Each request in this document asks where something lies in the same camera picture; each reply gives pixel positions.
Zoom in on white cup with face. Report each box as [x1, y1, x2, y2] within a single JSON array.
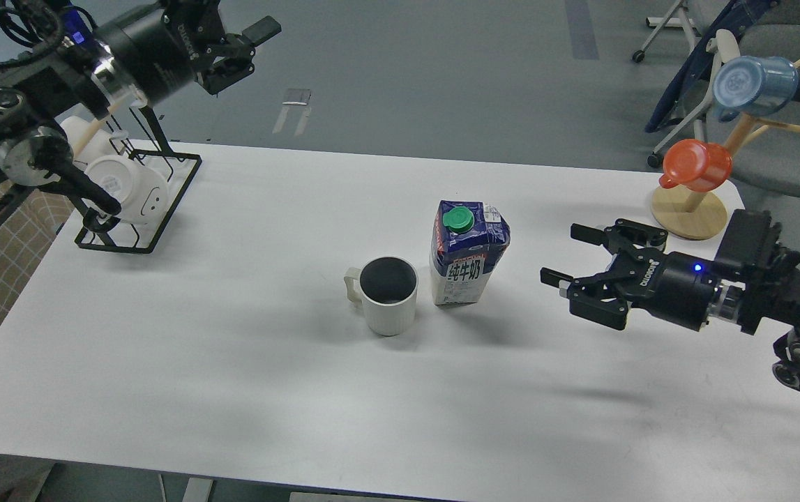
[[84, 155, 169, 225]]

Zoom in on blue plastic cup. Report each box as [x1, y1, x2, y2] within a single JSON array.
[[712, 55, 799, 123]]

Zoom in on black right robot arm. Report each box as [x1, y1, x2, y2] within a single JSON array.
[[540, 209, 800, 392]]

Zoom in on white ribbed mug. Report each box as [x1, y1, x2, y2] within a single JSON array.
[[343, 257, 418, 337]]

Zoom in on blue white milk carton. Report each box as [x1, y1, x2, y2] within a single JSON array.
[[430, 200, 511, 306]]

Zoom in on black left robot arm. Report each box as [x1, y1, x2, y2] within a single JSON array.
[[0, 1, 282, 247]]

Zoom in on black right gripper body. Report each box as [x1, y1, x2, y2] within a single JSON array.
[[566, 219, 721, 330]]

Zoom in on wooden mug tree stand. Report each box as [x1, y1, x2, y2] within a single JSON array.
[[651, 31, 800, 241]]

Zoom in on black wire cup rack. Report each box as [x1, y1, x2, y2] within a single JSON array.
[[61, 100, 202, 254]]

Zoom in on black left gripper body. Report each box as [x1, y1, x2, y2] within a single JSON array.
[[96, 1, 257, 106]]

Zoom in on orange plastic cup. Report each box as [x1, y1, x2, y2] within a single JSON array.
[[658, 139, 732, 193]]

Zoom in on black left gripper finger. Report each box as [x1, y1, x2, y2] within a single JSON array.
[[241, 17, 282, 44]]

